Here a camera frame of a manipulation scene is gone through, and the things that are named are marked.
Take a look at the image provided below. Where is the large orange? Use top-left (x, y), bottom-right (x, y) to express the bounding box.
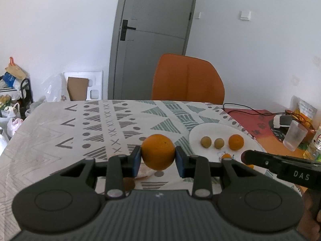
top-left (141, 134), bottom-right (175, 171)
top-left (229, 134), bottom-right (244, 151)

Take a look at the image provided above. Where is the small red fruit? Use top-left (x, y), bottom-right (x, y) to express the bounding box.
top-left (241, 152), bottom-right (246, 163)

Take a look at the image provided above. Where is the small orange mandarin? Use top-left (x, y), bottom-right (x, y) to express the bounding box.
top-left (221, 153), bottom-right (232, 159)

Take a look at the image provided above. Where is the person's right hand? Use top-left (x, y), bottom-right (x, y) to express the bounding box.
top-left (297, 189), bottom-right (320, 241)

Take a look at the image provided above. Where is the dark red dried fruit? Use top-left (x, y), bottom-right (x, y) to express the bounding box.
top-left (123, 177), bottom-right (135, 192)

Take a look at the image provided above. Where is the brown longan fruit left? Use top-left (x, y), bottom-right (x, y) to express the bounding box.
top-left (200, 136), bottom-right (212, 149)

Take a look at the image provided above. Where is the brown longan fruit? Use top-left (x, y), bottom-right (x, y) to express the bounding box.
top-left (214, 138), bottom-right (225, 150)
top-left (200, 136), bottom-right (212, 149)

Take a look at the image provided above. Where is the white round plate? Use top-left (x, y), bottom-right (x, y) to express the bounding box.
top-left (189, 123), bottom-right (264, 162)

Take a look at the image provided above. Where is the brown longan fruit right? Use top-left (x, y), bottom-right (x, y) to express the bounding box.
top-left (214, 138), bottom-right (225, 150)

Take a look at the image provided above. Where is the clear plastic cup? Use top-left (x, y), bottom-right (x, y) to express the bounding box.
top-left (283, 120), bottom-right (308, 152)

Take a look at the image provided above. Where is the yellow snack bag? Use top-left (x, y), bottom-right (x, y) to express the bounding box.
top-left (290, 96), bottom-right (317, 136)

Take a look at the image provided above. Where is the white power adapter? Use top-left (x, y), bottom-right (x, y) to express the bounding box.
top-left (273, 114), bottom-right (293, 129)

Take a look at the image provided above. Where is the red orange table mat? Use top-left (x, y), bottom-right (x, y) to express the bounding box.
top-left (225, 108), bottom-right (304, 158)

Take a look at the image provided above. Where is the patterned white tablecloth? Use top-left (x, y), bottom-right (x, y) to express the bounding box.
top-left (1, 100), bottom-right (249, 240)

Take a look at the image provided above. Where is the white foam packaging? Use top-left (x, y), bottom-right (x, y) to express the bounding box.
top-left (64, 71), bottom-right (103, 101)

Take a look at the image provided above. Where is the brown cardboard box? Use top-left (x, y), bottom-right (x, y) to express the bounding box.
top-left (67, 77), bottom-right (89, 101)

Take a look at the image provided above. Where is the orange chair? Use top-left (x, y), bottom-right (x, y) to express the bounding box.
top-left (151, 53), bottom-right (225, 104)

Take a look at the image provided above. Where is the white plastic bag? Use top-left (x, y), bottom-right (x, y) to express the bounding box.
top-left (41, 73), bottom-right (70, 102)

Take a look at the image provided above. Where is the black metal rack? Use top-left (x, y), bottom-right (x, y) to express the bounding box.
top-left (20, 78), bottom-right (34, 110)

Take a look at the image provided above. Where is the pile of bags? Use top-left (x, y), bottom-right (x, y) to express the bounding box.
top-left (1, 57), bottom-right (28, 104)

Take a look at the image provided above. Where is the grey door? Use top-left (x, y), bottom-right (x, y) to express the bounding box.
top-left (108, 0), bottom-right (195, 100)

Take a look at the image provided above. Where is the black usb cable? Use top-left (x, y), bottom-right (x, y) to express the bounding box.
top-left (222, 102), bottom-right (289, 117)

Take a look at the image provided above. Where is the black door handle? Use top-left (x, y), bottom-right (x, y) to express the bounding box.
top-left (120, 20), bottom-right (136, 41)

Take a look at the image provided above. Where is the white light switch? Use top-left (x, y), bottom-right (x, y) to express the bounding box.
top-left (239, 10), bottom-right (251, 21)

